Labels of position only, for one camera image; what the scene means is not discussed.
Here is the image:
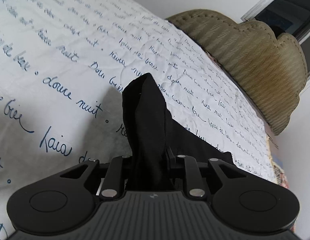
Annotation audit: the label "olive upholstered headboard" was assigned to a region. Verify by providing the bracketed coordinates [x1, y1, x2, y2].
[167, 9, 307, 135]

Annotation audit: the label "patterned red blanket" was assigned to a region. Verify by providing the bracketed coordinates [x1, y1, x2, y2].
[267, 137, 289, 189]

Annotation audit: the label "window with white frame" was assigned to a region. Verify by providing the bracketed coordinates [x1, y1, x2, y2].
[242, 0, 310, 44]

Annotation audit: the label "black pants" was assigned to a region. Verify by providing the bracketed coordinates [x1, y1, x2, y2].
[122, 73, 234, 192]

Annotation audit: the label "white bedsheet with blue script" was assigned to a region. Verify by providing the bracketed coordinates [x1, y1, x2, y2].
[0, 0, 275, 239]

